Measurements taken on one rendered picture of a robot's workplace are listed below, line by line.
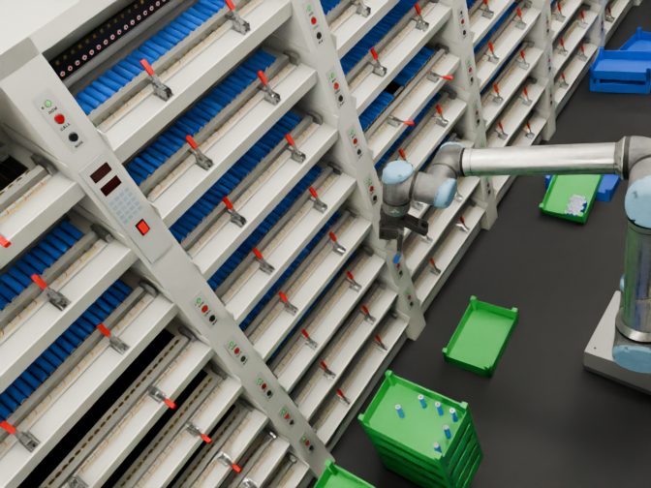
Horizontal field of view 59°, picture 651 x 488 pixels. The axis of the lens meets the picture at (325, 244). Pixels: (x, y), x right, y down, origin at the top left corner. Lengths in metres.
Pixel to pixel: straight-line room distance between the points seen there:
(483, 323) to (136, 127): 1.72
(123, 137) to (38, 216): 0.23
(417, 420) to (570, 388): 0.66
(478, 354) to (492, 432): 0.33
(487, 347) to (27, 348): 1.75
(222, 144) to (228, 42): 0.24
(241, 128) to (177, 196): 0.25
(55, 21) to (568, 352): 2.04
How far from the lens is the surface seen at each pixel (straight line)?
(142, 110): 1.32
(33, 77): 1.18
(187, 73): 1.38
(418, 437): 1.96
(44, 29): 1.19
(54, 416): 1.44
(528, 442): 2.28
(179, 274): 1.43
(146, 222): 1.33
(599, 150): 1.71
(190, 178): 1.41
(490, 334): 2.50
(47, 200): 1.23
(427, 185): 1.71
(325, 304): 2.02
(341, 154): 1.81
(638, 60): 3.74
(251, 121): 1.51
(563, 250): 2.77
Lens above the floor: 2.08
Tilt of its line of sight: 43 degrees down
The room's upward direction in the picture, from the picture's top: 25 degrees counter-clockwise
